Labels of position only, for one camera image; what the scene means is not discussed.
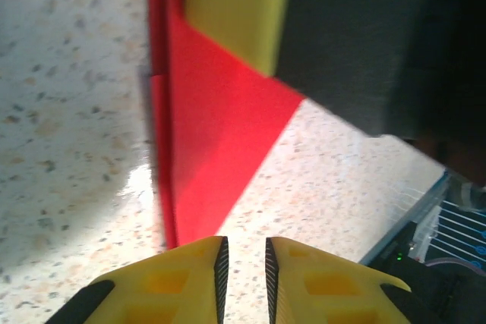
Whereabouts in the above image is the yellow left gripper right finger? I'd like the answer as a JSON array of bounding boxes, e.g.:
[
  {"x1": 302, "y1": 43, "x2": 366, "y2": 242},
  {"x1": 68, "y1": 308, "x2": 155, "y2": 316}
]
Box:
[{"x1": 264, "y1": 236, "x2": 441, "y2": 324}]

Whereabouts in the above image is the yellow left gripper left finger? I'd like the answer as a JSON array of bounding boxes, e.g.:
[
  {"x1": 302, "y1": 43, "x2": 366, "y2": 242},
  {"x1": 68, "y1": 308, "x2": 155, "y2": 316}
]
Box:
[{"x1": 45, "y1": 235, "x2": 230, "y2": 324}]

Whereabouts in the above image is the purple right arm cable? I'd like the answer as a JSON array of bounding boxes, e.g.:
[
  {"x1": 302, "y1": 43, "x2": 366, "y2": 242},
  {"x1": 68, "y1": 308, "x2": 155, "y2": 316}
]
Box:
[{"x1": 424, "y1": 256, "x2": 486, "y2": 276}]

